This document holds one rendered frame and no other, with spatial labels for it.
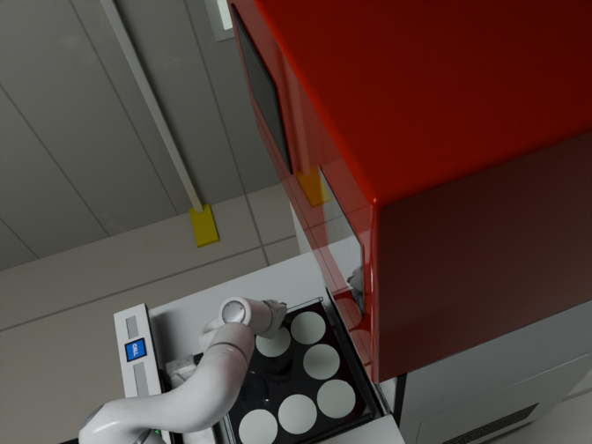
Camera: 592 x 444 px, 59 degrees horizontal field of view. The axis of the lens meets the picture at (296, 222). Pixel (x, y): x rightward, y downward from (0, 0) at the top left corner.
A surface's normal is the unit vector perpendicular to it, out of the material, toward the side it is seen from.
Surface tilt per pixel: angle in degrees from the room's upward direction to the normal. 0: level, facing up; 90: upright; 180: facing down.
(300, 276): 0
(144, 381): 0
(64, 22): 90
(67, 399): 0
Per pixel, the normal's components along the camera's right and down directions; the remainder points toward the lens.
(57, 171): 0.29, 0.75
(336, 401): -0.12, -0.58
